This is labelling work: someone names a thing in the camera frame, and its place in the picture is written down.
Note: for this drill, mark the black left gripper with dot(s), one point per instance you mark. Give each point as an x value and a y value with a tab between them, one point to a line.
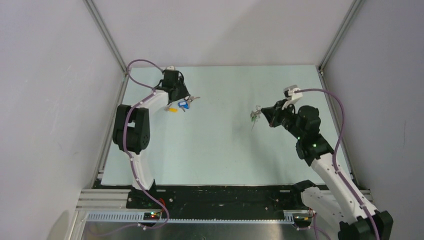
184	92

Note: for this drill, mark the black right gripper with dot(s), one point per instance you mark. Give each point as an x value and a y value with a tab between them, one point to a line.
272	114

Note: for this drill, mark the blue tagged key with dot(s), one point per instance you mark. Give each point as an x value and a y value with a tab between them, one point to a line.
184	105

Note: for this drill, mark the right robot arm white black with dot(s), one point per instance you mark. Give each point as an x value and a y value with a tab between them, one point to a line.
331	165

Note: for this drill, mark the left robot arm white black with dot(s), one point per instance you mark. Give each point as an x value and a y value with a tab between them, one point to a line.
132	128

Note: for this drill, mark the black tagged key on table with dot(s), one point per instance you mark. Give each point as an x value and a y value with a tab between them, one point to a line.
191	99

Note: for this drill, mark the yellow tagged key on table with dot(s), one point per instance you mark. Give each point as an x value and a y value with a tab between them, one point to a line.
170	108

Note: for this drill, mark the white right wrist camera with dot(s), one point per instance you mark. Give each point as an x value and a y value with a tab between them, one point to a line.
292	96

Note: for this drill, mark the left aluminium corner post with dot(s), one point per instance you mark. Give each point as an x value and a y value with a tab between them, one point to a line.
105	33

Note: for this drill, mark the aluminium corner post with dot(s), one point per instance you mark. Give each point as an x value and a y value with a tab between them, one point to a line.
340	33
105	33

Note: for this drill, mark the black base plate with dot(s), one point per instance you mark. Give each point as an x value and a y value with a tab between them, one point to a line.
220	202

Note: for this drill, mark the right aluminium corner post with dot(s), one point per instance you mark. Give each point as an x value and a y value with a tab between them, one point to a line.
340	33

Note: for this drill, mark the aluminium frame rail front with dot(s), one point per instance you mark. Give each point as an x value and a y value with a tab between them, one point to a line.
110	204

